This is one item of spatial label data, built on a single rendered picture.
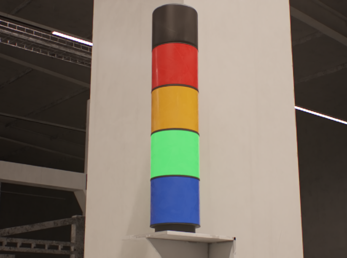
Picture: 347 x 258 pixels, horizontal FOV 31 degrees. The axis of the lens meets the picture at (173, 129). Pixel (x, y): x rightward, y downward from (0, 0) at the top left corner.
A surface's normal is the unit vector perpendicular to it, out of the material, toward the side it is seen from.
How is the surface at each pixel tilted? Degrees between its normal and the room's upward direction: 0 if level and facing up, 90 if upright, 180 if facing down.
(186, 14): 90
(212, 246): 90
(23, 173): 90
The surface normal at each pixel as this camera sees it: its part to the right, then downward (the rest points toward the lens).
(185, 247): 0.65, -0.21
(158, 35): -0.72, -0.19
